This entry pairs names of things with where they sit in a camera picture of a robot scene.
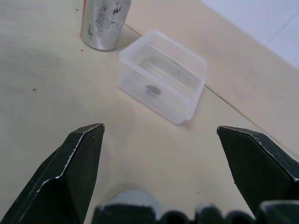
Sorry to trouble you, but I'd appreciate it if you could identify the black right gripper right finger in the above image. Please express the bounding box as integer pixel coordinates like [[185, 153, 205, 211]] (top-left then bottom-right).
[[216, 125, 299, 219]]

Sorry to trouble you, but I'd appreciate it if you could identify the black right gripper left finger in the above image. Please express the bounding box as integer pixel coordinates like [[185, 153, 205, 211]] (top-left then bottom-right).
[[0, 123, 105, 224]]

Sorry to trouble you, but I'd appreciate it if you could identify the small dark object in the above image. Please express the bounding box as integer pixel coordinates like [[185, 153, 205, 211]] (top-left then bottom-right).
[[145, 84, 162, 96]]

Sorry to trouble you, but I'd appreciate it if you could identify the silver can with red label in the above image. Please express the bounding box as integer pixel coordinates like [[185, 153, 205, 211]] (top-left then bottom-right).
[[80, 0, 134, 52]]

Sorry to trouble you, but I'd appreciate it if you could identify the clear plastic container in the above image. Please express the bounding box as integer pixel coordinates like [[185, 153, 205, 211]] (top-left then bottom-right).
[[118, 29, 209, 125]]

